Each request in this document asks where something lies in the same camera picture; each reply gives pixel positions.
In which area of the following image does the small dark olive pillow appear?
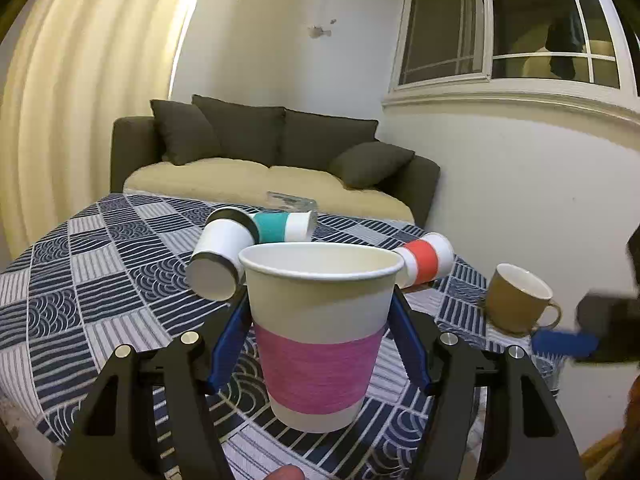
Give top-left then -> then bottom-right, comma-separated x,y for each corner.
149,99 -> 224,166
327,141 -> 415,190

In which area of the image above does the dark hanging garment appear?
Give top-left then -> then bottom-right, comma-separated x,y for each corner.
545,10 -> 588,80

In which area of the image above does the clear plastic packet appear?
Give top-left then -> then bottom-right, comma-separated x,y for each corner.
266,190 -> 319,212

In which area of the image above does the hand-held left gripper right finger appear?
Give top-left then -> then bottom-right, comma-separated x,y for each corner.
390,286 -> 587,480

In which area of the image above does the blue patterned tablecloth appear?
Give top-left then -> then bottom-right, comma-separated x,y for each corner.
0,192 -> 568,480

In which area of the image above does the red banded paper cup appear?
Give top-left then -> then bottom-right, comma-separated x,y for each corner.
391,232 -> 455,289

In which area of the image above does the orange cloth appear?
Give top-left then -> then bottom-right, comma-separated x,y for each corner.
580,375 -> 640,480

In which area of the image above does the pink banded paper cup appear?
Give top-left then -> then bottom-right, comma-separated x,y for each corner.
238,242 -> 405,434

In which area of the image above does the brown ceramic mug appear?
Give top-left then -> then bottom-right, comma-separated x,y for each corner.
485,262 -> 563,337

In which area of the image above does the dark olive sofa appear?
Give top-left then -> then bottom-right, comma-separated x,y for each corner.
110,94 -> 441,229

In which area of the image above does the white cup with black lid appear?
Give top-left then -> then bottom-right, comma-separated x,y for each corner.
187,206 -> 261,302

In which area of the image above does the teal banded paper cup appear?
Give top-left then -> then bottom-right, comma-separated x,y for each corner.
251,209 -> 319,244

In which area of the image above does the large dark olive back cushion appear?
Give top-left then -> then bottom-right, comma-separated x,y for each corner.
279,109 -> 379,171
192,94 -> 286,169

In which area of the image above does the cream curtain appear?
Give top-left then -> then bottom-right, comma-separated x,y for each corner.
0,0 -> 213,263

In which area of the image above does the white framed window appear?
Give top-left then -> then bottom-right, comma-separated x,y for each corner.
381,0 -> 640,125

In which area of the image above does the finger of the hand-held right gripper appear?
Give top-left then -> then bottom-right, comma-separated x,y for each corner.
531,328 -> 599,359

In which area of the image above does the person's left hand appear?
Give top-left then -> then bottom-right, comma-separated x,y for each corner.
265,465 -> 306,480

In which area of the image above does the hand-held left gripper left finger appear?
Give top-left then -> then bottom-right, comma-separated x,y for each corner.
56,296 -> 251,480

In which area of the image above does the cream sofa seat cover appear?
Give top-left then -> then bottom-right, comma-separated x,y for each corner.
122,157 -> 416,224

